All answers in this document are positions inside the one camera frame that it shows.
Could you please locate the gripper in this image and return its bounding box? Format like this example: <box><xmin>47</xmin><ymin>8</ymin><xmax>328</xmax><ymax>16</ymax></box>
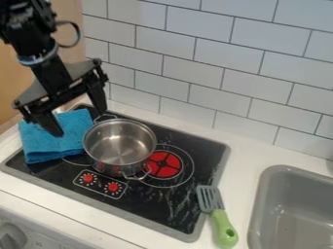
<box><xmin>10</xmin><ymin>53</ymin><xmax>110</xmax><ymax>137</ymax></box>

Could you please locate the silver pot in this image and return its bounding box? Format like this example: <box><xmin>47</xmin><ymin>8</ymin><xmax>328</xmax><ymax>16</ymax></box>
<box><xmin>82</xmin><ymin>113</ymin><xmax>159</xmax><ymax>181</ymax></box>

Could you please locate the blue cloth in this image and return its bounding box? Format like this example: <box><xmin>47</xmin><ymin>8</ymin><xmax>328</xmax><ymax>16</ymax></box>
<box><xmin>17</xmin><ymin>108</ymin><xmax>95</xmax><ymax>165</ymax></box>

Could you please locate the toy stove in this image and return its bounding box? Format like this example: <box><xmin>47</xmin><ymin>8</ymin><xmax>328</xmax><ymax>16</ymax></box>
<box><xmin>0</xmin><ymin>103</ymin><xmax>232</xmax><ymax>243</ymax></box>

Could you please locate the toy sink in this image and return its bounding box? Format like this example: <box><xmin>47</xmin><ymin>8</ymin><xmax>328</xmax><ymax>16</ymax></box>
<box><xmin>245</xmin><ymin>164</ymin><xmax>333</xmax><ymax>249</ymax></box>

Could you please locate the grey spatula with green handle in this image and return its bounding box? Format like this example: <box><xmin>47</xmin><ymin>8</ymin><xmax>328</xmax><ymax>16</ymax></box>
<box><xmin>195</xmin><ymin>184</ymin><xmax>241</xmax><ymax>249</ymax></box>

